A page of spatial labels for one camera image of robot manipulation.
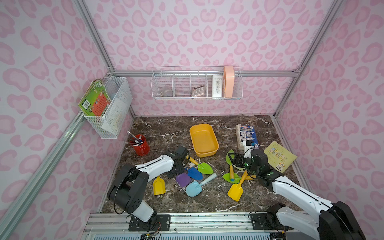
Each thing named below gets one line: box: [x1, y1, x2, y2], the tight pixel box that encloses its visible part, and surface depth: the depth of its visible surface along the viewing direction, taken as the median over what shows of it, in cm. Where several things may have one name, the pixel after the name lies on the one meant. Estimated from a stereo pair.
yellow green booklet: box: [263, 140, 298, 174], surface depth 99 cm
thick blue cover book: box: [235, 124, 259, 150], surface depth 108 cm
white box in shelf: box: [212, 75, 223, 98], surface depth 95 cm
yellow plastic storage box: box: [189, 123, 219, 158], surface depth 105 cm
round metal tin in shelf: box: [160, 89, 173, 97], surface depth 97 cm
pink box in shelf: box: [223, 65, 235, 98], surface depth 84 cm
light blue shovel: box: [186, 172, 217, 197], surface depth 86 cm
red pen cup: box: [130, 134, 150, 156], surface depth 97 cm
